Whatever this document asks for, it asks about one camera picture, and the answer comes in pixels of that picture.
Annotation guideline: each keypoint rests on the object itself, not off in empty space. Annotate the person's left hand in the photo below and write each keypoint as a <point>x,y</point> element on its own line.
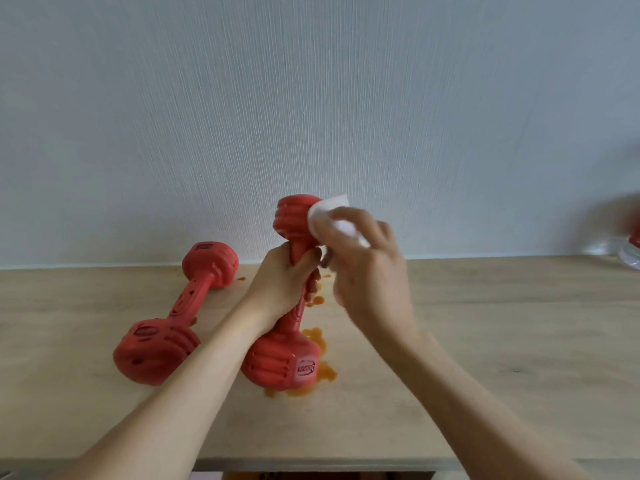
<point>275,284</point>

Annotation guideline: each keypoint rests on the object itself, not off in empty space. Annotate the person's right hand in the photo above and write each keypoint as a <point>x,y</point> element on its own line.
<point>372,284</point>

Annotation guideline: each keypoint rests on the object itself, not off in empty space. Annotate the person's right fingers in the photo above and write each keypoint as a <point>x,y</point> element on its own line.
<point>357,229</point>

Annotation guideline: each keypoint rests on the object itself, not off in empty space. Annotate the person's left thumb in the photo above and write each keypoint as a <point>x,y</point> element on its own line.
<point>307,260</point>

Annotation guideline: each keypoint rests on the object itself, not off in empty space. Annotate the white wipe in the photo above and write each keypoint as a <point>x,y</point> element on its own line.
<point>327,208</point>

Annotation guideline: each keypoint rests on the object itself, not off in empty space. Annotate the red dumbbell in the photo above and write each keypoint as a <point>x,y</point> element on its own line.
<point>280,362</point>
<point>165,334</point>

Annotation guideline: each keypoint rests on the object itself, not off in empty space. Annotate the person's left forearm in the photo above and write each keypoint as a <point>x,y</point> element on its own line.
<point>170,404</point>

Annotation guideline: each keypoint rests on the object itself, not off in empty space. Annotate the person's right forearm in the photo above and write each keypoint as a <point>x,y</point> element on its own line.
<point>475,409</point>

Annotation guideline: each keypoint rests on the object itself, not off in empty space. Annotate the orange liquid spill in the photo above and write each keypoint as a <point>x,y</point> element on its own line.
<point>316,339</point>

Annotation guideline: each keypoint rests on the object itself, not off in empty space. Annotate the clear bottle with red cap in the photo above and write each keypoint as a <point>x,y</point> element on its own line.
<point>627,244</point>

